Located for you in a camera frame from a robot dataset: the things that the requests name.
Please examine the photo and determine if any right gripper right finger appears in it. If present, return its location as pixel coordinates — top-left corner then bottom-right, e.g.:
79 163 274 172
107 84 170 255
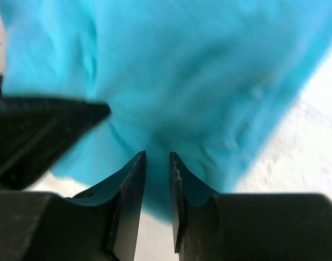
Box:
170 152 332 260

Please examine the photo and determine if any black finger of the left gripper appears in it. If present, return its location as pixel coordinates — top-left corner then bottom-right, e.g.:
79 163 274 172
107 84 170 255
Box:
0 75 110 190

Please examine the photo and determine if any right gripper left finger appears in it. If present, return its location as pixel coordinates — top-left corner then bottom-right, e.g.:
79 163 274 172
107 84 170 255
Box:
0 151 146 260

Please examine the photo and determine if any turquoise t shirt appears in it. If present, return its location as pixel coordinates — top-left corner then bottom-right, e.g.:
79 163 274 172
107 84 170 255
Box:
0 1 332 221

